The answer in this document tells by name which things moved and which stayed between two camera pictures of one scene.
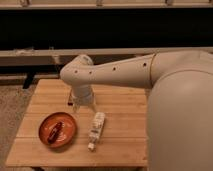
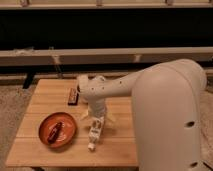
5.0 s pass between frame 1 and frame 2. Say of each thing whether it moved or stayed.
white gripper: moved
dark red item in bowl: stayed
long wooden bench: stayed
